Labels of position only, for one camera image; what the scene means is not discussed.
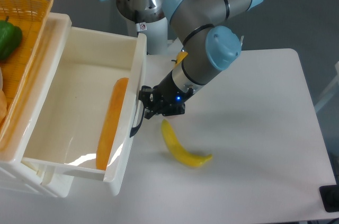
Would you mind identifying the orange plastic basket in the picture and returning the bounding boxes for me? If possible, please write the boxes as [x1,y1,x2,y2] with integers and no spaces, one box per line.
[1,0,53,150]

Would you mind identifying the yellow toy banana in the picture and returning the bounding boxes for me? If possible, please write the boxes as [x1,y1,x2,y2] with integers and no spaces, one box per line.
[161,119,213,168]

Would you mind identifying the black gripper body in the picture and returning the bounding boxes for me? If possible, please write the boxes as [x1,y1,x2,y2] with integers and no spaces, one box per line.
[153,72,194,115]

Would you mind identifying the green toy bell pepper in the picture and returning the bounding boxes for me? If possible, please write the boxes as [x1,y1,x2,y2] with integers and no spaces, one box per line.
[1,16,23,61]

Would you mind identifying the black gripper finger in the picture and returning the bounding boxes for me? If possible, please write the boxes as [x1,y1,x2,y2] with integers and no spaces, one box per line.
[144,107,161,120]
[138,85,159,107]

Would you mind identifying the yellow toy bell pepper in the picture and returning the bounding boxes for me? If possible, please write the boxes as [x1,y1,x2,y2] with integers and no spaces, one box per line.
[172,51,188,66]

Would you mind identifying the white top drawer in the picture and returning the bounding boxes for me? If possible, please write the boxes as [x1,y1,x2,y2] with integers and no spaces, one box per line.
[23,27,147,198]

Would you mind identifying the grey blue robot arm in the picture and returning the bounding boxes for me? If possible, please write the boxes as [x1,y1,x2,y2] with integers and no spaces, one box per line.
[138,0,264,119]

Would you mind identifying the black device at table edge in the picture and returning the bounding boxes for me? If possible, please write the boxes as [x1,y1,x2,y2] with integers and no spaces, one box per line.
[319,185,338,212]

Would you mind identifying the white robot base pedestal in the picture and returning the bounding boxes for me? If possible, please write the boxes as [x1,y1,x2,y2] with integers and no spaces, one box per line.
[84,0,186,56]

